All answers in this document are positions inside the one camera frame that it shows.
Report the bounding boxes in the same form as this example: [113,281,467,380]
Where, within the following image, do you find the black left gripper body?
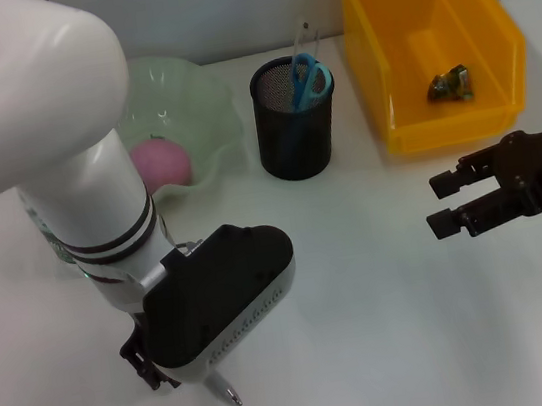
[128,310,151,346]

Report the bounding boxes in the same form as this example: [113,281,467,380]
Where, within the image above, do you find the grey clear ballpoint pen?
[202,366,244,406]

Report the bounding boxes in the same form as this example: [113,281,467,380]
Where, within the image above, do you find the green plastic wrapper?
[422,62,478,107]

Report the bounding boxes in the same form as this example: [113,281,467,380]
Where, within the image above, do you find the clear green-label water bottle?
[20,185,79,272]

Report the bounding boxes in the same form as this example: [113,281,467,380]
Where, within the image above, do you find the blue scissors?
[265,49,345,162]

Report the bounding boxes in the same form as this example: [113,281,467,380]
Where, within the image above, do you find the clear plastic ruler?
[286,17,324,68]

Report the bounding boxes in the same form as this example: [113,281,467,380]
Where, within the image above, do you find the black mesh pen holder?
[245,49,348,185]

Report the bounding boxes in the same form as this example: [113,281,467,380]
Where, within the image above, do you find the green glass fruit bowl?
[107,44,255,209]

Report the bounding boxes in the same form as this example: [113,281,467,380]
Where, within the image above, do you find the yellow plastic bin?
[337,0,540,161]

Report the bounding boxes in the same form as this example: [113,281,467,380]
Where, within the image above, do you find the black white wrist camera box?
[129,215,312,392]

